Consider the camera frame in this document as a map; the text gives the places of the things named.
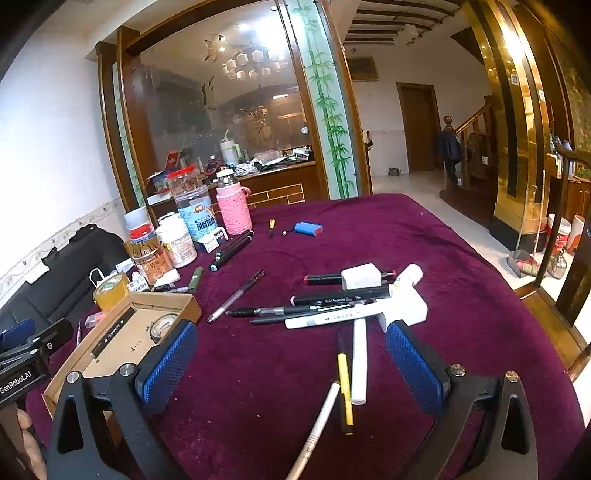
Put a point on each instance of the wooden door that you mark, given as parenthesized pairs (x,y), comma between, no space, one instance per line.
(418,129)

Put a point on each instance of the cup of wooden sticks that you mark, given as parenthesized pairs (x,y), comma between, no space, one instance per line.
(152,263)

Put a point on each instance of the white red label bucket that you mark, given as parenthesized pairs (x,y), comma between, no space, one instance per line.
(559,233)

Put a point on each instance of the black leather sofa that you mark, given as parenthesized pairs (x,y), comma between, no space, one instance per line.
(60,286)

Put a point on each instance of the dark grey pen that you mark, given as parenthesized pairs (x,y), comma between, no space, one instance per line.
(277,319)

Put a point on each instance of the red lid blue label jar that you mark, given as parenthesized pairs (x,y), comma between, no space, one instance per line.
(138,226)

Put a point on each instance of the white charger block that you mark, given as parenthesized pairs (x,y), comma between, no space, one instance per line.
(361,277)

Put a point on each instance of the maroon tablecloth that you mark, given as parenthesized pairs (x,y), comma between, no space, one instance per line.
(277,369)

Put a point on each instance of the small printed carton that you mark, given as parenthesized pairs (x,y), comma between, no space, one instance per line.
(212,240)

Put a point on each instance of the black marker white lettering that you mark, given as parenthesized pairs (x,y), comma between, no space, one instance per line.
(113,333)

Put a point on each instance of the glass bottle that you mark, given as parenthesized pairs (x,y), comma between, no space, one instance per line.
(558,265)

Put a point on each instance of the person's left hand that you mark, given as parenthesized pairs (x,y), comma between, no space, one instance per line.
(32,454)

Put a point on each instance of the yellow tape roll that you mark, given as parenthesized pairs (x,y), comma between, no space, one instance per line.
(110,290)

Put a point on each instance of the white kettle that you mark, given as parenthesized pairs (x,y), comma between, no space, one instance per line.
(229,152)

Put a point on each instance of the white tube bottle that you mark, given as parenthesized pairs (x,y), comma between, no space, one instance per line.
(408,277)

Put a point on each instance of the beige pen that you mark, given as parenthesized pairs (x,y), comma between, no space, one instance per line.
(318,424)

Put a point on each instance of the white angled plastic block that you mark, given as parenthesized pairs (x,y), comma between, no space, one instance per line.
(408,311)

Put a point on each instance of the wooden glass partition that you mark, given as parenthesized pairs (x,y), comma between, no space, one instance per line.
(184,92)

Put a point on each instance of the green pen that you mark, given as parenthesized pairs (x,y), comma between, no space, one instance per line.
(196,279)

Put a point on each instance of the shallow cardboard box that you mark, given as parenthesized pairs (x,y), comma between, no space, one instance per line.
(120,350)

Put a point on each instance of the grey dustpan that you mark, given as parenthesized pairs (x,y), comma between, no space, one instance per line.
(519,263)

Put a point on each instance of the white pen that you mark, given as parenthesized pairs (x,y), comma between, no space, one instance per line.
(359,364)

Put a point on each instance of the yellow and black pen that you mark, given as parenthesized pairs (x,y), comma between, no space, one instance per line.
(344,383)

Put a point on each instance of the wooden staircase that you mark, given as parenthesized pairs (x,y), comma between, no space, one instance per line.
(475,152)

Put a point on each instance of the clear barrel pen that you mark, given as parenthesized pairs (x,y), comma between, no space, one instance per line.
(235,296)

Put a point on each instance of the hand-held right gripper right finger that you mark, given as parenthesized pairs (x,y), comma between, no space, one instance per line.
(413,369)

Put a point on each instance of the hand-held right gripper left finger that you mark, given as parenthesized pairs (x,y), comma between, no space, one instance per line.
(171,364)

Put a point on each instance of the black marker pink tips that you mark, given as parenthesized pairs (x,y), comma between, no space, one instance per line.
(332,295)

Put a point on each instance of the blue battery pack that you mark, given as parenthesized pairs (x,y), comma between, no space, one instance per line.
(308,229)

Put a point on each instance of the black gel pen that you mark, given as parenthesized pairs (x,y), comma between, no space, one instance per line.
(258,311)

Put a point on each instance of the bamboo print glass panel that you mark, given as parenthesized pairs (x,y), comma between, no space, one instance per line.
(328,115)

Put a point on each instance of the wooden chair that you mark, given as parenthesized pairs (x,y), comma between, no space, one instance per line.
(570,295)

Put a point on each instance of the wooden counter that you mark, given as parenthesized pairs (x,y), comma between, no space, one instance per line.
(281,184)

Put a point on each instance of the wall plaque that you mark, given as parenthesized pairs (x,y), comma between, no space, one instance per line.
(361,68)

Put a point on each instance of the black marker teal tip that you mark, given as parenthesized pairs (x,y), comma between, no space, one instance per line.
(228,256)

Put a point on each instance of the pink knit sleeve bottle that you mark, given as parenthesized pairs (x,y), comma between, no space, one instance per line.
(233,207)

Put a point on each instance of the black marker red caps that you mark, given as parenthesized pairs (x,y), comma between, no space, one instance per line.
(323,278)

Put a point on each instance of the clear jar red lid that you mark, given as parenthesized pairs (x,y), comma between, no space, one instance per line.
(183,180)

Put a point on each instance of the small orange screwdriver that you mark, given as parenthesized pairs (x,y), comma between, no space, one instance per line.
(272,227)

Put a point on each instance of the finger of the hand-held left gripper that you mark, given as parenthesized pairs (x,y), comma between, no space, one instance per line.
(53,336)

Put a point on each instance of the white pill bottle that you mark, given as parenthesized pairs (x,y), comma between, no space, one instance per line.
(178,244)

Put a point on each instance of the white tape roll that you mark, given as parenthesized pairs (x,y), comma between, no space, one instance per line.
(164,326)

